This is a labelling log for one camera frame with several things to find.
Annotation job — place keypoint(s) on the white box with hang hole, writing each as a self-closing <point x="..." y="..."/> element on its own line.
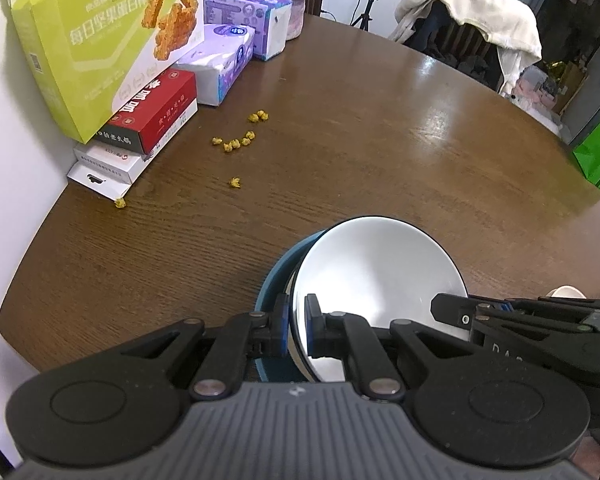
<point x="97" y="180"/>

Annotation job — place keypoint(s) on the dark clothes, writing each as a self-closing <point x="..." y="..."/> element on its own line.
<point x="445" y="30"/>

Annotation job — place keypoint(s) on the green snack box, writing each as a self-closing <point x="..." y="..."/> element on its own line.
<point x="105" y="35"/>

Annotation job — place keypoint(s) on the white box with red logo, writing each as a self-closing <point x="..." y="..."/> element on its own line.
<point x="105" y="157"/>

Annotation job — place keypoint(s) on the blue bowl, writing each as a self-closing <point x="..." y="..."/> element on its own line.
<point x="275" y="285"/>

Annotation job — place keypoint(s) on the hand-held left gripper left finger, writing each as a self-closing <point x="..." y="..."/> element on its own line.
<point x="280" y="322"/>

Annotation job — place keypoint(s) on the cream jacket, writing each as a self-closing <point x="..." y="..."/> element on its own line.
<point x="480" y="10"/>

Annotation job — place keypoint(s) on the large cream plate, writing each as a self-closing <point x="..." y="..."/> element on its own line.
<point x="380" y="270"/>

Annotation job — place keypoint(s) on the purple flat tissue pack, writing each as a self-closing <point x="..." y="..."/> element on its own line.
<point x="215" y="60"/>

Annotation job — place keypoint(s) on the purple cube tissue pack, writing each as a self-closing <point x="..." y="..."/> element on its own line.
<point x="245" y="15"/>

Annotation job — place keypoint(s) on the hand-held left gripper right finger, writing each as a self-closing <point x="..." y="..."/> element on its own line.
<point x="311" y="322"/>

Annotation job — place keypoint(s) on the dark wooden dining chair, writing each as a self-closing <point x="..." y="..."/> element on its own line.
<point x="467" y="42"/>

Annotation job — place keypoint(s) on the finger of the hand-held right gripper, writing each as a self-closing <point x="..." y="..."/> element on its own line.
<point x="455" y="312"/>
<point x="570" y="304"/>

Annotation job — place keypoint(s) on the scattered yellow flower buds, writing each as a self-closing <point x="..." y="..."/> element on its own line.
<point x="230" y="144"/>

